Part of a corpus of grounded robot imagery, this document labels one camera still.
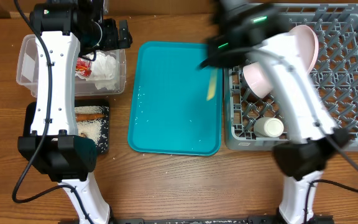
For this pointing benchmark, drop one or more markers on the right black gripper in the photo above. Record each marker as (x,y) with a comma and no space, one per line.
(211,61)

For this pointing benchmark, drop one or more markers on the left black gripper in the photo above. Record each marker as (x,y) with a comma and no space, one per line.
(112,42)

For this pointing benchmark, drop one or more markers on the yellow plastic spoon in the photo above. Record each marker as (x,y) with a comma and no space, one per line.
(212,85)

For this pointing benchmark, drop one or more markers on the white napkin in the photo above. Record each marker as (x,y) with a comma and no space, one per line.
(103,71)

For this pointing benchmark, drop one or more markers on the pink bowl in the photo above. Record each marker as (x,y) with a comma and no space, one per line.
(254,79)

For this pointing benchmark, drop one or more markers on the red foil wrapper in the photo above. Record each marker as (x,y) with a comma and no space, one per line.
(83,68)

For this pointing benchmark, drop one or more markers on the pink plate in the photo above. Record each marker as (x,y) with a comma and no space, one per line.
(308,45)

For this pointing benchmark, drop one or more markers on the orange carrot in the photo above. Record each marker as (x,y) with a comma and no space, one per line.
(88,117)

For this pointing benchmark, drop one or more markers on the pale green cup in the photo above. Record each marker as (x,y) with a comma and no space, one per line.
(268,127)

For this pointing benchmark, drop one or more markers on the white rice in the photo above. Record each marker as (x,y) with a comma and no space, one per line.
(94,129)

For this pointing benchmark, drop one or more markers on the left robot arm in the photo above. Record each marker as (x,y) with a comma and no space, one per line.
(65,31)

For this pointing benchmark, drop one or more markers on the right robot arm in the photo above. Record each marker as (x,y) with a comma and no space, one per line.
(259,33)

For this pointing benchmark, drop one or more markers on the grey dishwasher rack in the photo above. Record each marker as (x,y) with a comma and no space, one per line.
(335,77)

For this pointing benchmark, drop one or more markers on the teal plastic tray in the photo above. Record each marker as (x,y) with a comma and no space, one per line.
(169,110)

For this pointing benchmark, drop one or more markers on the clear plastic bin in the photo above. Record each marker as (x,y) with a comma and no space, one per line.
(28,71)

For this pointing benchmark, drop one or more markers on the black plastic tray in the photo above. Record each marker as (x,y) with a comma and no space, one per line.
(98,102)

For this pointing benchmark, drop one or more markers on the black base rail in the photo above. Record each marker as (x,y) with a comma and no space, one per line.
(263,219)

